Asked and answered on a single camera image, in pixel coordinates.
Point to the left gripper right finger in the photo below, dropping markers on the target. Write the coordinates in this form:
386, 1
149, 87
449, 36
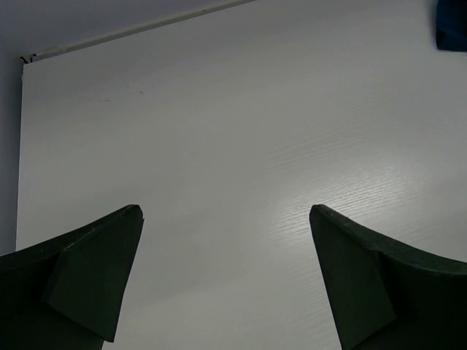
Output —
385, 294

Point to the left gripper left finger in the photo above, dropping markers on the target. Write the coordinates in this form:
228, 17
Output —
67, 292

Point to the blue printed t-shirt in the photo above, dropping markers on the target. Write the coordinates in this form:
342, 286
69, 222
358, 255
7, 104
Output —
450, 32

